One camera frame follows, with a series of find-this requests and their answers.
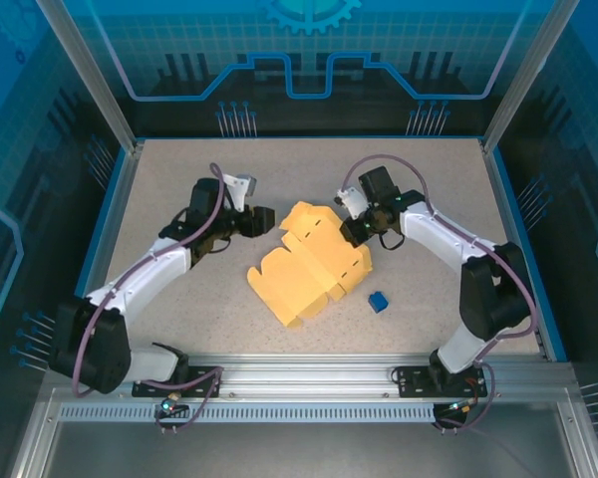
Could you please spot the yellow paper box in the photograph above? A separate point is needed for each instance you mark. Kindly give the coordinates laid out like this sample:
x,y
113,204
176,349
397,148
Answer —
x,y
299,269

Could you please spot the small blue block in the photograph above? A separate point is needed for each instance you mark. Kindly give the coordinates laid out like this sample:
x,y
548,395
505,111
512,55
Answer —
x,y
378,302

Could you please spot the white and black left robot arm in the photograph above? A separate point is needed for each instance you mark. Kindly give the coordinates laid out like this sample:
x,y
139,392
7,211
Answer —
x,y
144,269

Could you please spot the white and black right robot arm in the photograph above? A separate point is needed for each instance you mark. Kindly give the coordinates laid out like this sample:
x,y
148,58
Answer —
x,y
428,229

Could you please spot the blue-edged aluminium side bar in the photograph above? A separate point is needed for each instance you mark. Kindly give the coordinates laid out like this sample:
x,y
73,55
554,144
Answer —
x,y
523,249
104,249

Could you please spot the aluminium frame post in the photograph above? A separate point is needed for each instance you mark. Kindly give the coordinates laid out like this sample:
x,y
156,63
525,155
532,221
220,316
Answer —
x,y
94,79
528,74

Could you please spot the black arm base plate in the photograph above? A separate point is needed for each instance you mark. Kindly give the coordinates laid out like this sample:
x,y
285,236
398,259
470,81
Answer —
x,y
204,382
408,383

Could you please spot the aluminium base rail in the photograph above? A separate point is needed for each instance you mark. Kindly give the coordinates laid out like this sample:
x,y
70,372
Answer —
x,y
309,373

